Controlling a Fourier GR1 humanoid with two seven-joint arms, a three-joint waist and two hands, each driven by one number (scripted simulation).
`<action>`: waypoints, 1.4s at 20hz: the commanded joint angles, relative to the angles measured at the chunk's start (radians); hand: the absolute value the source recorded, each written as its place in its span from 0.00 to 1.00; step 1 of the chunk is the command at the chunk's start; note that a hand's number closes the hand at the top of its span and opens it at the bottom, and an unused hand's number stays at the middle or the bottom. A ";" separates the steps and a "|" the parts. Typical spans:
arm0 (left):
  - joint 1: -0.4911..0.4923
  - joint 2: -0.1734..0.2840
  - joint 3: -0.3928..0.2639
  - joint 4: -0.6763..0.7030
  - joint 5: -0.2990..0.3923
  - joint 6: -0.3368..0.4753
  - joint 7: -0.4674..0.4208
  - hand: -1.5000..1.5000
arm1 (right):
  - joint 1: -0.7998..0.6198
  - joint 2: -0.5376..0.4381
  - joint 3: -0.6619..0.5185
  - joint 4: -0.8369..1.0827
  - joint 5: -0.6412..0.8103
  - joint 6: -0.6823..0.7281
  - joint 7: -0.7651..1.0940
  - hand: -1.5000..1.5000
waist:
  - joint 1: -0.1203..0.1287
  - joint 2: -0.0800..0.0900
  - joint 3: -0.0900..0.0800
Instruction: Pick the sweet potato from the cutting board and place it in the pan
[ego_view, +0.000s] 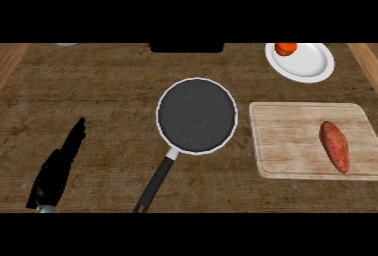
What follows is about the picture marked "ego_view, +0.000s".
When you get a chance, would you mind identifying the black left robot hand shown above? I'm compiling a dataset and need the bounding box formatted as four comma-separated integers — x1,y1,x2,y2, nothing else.
25,116,89,210

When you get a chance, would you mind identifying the dark grey frying pan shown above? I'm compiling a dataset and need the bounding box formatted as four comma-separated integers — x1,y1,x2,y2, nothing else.
131,77,241,214

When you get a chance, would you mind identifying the pale wooden cutting board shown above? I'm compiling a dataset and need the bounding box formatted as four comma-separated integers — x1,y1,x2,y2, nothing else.
248,101,378,182

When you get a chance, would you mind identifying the reddish brown sweet potato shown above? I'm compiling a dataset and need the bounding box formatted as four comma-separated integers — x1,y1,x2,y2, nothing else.
317,120,351,175

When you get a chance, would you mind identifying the black rectangular appliance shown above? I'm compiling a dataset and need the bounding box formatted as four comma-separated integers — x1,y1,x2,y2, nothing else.
148,43,226,54

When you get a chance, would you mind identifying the orange round vegetable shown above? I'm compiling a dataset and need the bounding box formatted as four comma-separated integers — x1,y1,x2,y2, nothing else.
273,43,300,57

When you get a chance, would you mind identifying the white round plate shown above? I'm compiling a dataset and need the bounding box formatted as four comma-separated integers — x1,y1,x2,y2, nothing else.
264,43,337,84

